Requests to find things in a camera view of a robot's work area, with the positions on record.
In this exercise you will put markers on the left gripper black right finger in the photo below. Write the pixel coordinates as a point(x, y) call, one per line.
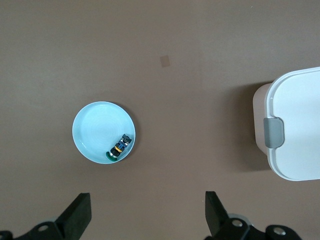
point(217, 217)

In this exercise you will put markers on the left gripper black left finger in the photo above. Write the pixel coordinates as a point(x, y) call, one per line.
point(75, 215)

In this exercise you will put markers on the white lidded lunch box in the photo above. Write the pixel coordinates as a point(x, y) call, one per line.
point(300, 112)

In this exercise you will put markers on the clear tape patch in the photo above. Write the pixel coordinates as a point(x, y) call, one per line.
point(165, 61)

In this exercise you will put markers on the light blue round plate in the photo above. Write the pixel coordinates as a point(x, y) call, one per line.
point(100, 130)

